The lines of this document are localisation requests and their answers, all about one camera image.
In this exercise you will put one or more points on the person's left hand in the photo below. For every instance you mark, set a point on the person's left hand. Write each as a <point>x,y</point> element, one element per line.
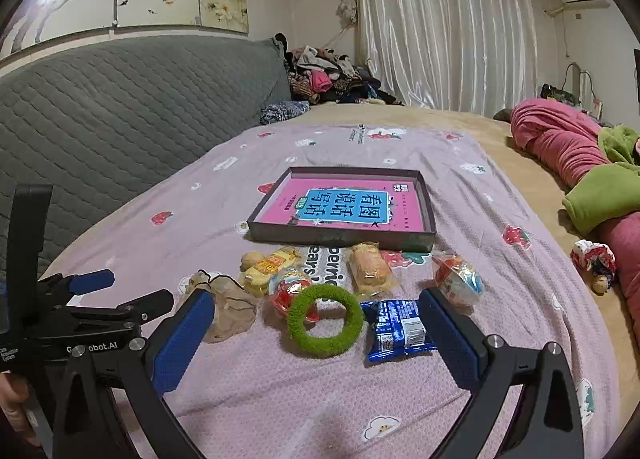
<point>14,404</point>

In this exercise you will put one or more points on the red toy egg packet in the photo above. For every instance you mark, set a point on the red toy egg packet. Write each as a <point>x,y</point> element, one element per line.
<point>282,296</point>
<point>457,279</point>

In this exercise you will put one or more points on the dark cloth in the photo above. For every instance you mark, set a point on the dark cloth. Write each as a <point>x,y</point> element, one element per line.
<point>502,114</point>

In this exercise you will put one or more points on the green fleece blanket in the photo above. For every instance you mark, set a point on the green fleece blanket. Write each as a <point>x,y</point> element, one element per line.
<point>595,199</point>

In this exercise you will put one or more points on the pink and blue book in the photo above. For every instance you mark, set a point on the pink and blue book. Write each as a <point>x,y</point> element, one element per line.
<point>280,209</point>

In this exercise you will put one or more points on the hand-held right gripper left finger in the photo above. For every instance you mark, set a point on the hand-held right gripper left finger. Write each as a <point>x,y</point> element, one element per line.
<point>182,339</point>

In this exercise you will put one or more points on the yellow snack packet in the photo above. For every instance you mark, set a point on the yellow snack packet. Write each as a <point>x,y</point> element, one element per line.
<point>270,273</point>

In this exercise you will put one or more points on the white curtain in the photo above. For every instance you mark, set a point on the white curtain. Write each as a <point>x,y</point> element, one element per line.
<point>440,29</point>

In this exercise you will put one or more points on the blue patterned cloth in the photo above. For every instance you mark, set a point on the blue patterned cloth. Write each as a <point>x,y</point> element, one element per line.
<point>285,111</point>

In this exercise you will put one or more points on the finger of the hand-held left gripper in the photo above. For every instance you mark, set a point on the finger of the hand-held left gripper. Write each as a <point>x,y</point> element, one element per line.
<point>150,304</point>
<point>92,281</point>

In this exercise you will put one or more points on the hanging plush ornament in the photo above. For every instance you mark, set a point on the hanging plush ornament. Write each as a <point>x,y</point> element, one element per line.
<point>346,10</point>

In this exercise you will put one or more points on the dark bag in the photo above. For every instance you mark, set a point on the dark bag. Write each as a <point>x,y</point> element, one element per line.
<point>557,94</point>

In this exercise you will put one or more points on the blue snack packet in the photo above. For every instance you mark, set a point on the blue snack packet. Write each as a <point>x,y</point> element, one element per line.
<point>395,329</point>

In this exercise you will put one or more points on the beige mesh pouch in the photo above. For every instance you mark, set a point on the beige mesh pouch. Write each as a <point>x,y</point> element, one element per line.
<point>232,309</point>

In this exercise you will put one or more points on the grey quilted headboard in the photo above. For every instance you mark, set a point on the grey quilted headboard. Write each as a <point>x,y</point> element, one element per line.
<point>125,114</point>

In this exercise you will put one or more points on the grey shallow cardboard box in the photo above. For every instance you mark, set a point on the grey shallow cardboard box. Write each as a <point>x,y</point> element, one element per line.
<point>340,240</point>

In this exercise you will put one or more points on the pile of clothes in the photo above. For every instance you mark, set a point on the pile of clothes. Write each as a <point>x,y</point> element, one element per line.
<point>320,79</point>

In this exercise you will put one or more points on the pink quilt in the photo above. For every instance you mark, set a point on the pink quilt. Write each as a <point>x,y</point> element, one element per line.
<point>550,139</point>

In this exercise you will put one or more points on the pink strawberry print blanket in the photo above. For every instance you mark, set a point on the pink strawberry print blanket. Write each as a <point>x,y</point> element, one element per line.
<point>300,399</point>

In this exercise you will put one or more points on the orange bread packet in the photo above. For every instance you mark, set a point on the orange bread packet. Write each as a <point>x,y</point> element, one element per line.
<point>367,269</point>

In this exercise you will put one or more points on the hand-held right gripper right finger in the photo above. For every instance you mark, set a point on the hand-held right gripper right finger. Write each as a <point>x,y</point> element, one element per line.
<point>450,339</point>

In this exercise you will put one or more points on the small cloth doll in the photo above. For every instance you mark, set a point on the small cloth doll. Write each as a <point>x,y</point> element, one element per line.
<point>592,259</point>

